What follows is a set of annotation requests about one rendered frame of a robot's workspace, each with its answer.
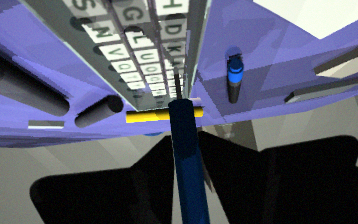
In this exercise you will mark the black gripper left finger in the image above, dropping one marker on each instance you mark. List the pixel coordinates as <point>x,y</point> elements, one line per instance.
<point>143,191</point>

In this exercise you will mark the grey keyboard with white letter keys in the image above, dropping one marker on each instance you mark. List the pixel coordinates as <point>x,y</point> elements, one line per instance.
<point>134,46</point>

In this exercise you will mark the blue stylus with grey tip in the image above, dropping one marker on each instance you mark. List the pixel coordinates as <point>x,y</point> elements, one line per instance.
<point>188,163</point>

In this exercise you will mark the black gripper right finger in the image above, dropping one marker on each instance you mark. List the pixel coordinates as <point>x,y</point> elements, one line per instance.
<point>247,181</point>

